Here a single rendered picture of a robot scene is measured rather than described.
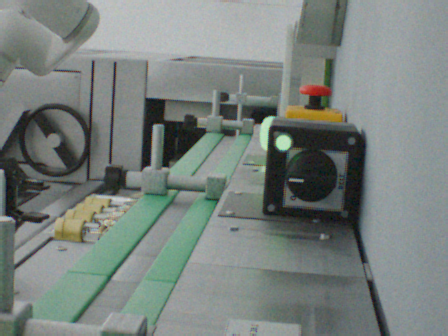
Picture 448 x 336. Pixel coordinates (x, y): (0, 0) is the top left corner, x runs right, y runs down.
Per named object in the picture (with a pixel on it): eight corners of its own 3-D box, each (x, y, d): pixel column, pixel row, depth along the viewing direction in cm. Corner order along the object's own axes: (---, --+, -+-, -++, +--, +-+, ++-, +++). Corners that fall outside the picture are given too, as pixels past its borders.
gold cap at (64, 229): (84, 216, 123) (56, 213, 124) (80, 238, 122) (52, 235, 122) (88, 224, 127) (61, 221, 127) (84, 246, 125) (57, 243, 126)
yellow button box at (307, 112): (339, 163, 106) (282, 158, 106) (344, 105, 105) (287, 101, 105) (342, 171, 99) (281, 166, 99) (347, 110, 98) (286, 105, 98)
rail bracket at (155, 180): (229, 196, 89) (109, 185, 90) (234, 128, 88) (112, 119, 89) (226, 203, 85) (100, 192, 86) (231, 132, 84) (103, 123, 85)
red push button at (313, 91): (298, 109, 104) (300, 83, 103) (329, 112, 103) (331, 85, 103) (298, 112, 100) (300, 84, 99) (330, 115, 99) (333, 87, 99)
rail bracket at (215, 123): (249, 185, 149) (181, 179, 150) (256, 92, 146) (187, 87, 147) (248, 187, 146) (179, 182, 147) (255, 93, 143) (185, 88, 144)
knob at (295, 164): (334, 202, 71) (336, 210, 67) (283, 198, 71) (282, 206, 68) (339, 151, 70) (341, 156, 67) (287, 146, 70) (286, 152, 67)
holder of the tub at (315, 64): (322, 165, 166) (284, 162, 166) (334, 29, 162) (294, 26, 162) (324, 180, 149) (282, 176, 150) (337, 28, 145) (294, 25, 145)
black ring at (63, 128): (92, 177, 237) (22, 171, 238) (95, 104, 233) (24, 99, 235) (88, 180, 232) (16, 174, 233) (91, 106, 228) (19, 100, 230)
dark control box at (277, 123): (352, 205, 79) (265, 198, 79) (360, 123, 77) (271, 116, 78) (358, 224, 71) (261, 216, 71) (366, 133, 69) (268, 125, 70)
